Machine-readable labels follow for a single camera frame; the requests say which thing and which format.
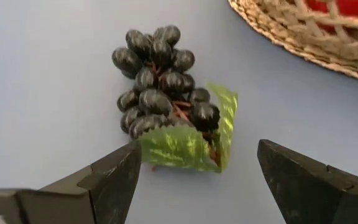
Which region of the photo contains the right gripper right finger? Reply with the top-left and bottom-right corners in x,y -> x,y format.
257,139 -> 358,224

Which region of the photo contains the dark purple grape bunch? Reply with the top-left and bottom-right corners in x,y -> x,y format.
111,24 -> 239,174

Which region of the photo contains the red bell pepper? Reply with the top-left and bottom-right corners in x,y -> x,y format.
305,0 -> 358,43

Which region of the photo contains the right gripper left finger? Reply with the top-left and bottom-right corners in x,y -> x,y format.
0,141 -> 143,224

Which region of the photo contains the woven wicker basket with handles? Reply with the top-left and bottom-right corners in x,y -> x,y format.
227,0 -> 358,84

